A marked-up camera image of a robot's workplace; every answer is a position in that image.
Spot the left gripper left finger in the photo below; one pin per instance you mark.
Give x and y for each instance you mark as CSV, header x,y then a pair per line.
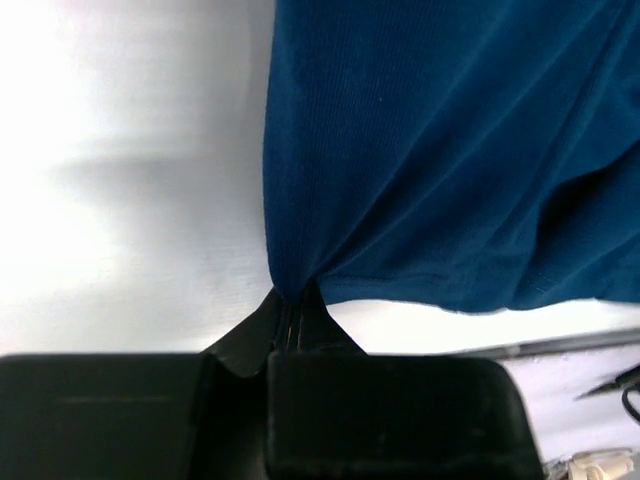
x,y
142,415

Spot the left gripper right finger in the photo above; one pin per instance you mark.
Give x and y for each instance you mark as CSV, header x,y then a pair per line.
x,y
337,412

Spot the blue t-shirt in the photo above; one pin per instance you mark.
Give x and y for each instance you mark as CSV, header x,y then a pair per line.
x,y
473,155

